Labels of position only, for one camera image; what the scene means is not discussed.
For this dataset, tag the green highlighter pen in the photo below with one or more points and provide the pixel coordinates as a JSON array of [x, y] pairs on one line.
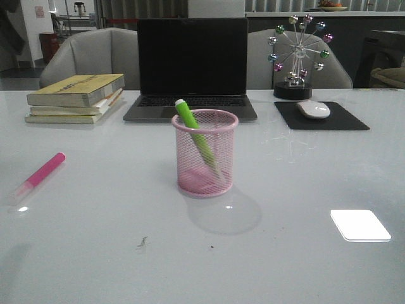
[[190, 118]]

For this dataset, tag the pink highlighter pen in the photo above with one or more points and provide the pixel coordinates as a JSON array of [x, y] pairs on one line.
[[24, 189]]

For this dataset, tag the pink mesh pen holder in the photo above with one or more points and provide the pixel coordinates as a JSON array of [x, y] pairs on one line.
[[194, 177]]

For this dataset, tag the grey laptop computer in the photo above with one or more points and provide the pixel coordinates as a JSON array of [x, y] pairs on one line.
[[200, 60]]

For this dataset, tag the middle cream book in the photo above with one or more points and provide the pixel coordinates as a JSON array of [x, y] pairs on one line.
[[100, 108]]

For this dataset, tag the cream book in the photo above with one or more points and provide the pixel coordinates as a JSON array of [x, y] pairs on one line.
[[64, 119], [100, 108]]

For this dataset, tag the white computer mouse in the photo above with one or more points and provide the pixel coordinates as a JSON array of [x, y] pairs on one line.
[[313, 109]]

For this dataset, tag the right grey armchair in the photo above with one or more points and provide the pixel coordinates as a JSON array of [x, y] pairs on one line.
[[260, 74]]

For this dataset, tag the grey armchair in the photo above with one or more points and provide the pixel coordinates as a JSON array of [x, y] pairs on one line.
[[260, 74], [102, 51]]

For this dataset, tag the ferris wheel desk ornament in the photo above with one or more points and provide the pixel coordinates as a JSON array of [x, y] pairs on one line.
[[295, 86]]

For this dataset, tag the top yellow book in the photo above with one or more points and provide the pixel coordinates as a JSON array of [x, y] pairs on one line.
[[77, 90]]

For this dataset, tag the left grey armchair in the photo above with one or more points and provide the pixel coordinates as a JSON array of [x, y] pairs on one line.
[[102, 51]]

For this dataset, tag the bottom cream book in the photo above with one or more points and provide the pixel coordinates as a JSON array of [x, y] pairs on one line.
[[64, 119]]

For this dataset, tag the red trash bin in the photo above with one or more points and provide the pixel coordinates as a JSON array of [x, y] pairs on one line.
[[49, 45]]

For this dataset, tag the fruit bowl on counter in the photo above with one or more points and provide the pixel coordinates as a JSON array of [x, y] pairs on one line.
[[330, 6]]

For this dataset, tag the olive cushion at right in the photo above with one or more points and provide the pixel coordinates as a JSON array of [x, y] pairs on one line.
[[393, 77]]

